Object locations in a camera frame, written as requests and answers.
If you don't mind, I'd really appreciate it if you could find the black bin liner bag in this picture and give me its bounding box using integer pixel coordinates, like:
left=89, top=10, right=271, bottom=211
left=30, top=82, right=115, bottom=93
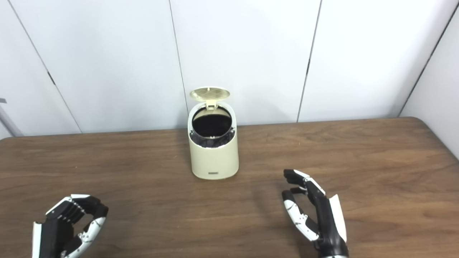
left=189, top=106, right=236, bottom=149

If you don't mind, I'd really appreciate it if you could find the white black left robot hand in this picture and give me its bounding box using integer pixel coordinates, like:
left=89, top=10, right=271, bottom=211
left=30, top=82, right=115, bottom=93
left=32, top=194, right=109, bottom=258

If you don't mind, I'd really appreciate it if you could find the cream-colored bin body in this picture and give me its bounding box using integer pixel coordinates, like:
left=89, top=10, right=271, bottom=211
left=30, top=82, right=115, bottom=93
left=187, top=101, right=240, bottom=180

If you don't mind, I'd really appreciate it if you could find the gray corner post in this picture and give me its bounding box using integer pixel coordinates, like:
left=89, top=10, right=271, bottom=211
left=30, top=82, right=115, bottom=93
left=0, top=99, right=23, bottom=137

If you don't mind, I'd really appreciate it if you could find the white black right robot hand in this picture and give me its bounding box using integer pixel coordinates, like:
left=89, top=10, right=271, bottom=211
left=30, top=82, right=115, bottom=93
left=281, top=169, right=349, bottom=258

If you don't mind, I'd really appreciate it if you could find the cream round bin lid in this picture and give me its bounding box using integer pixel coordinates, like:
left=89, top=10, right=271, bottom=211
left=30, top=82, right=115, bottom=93
left=189, top=86, right=231, bottom=110

